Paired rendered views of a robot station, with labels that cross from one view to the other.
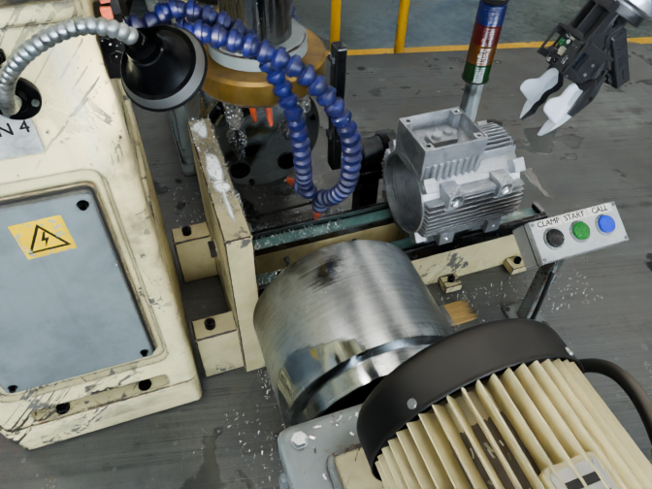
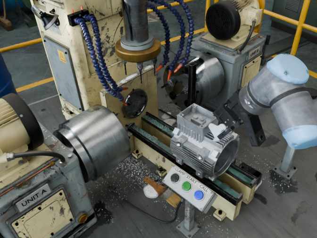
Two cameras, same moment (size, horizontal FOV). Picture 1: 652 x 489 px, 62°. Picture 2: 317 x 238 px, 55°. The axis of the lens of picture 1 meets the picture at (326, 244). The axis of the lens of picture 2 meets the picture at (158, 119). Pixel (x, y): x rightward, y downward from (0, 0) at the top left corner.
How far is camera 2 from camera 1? 1.01 m
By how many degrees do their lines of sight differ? 48
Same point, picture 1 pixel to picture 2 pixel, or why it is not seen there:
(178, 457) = not seen: hidden behind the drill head
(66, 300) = (66, 77)
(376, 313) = (79, 123)
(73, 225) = (65, 57)
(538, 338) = (17, 105)
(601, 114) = not seen: outside the picture
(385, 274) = (98, 121)
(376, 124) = (277, 133)
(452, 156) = (188, 126)
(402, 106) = not seen: hidden behind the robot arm
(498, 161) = (211, 147)
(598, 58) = (228, 116)
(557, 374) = (7, 109)
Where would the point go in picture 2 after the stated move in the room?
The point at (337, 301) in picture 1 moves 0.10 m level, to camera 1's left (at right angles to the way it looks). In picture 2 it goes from (82, 114) to (76, 100)
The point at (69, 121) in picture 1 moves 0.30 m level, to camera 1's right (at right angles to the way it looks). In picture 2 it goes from (63, 30) to (81, 64)
